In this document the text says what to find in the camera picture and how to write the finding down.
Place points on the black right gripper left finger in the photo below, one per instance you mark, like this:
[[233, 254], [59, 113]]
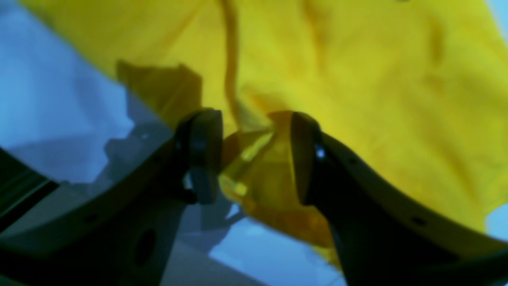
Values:
[[124, 236]]

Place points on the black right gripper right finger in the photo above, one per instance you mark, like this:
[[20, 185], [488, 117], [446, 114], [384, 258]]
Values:
[[383, 237]]

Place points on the orange yellow T-shirt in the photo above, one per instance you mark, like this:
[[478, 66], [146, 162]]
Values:
[[417, 88]]

